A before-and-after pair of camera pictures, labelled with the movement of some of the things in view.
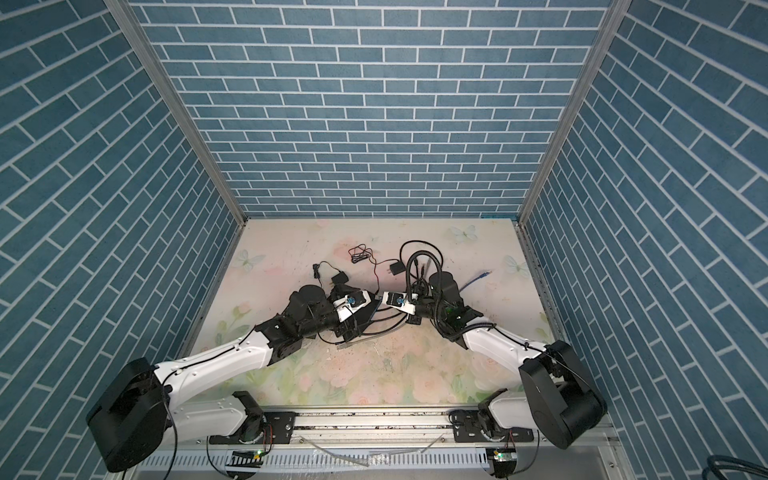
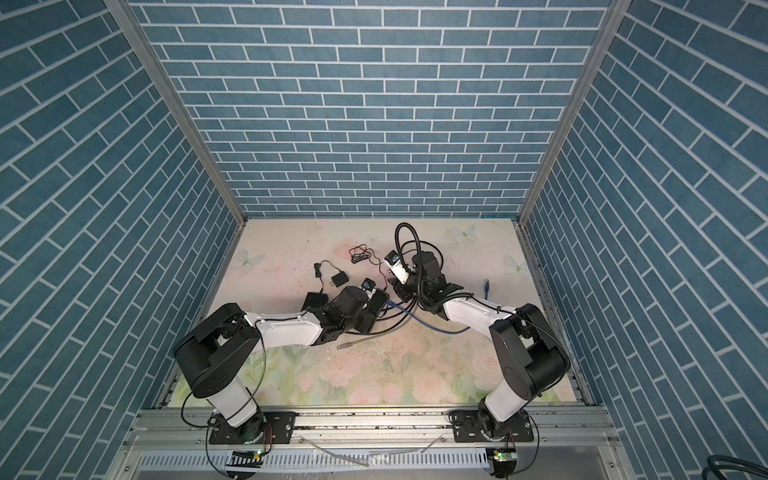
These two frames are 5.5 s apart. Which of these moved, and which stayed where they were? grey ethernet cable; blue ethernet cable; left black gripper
Moved: blue ethernet cable
Stayed: grey ethernet cable; left black gripper
